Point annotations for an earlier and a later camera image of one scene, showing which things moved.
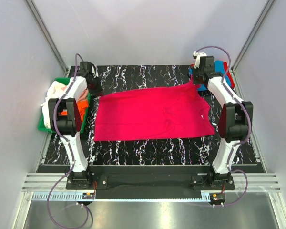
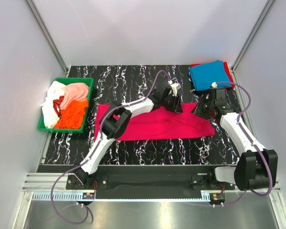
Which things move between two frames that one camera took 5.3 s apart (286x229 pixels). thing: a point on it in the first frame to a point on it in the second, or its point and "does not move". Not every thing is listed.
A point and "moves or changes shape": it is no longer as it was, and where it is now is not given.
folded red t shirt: (192, 65) does not move
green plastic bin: (42, 127) does not move
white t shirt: (54, 91) does not move
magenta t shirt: (179, 111) moves or changes shape
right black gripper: (195, 81) to (197, 109)
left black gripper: (98, 91) to (176, 105)
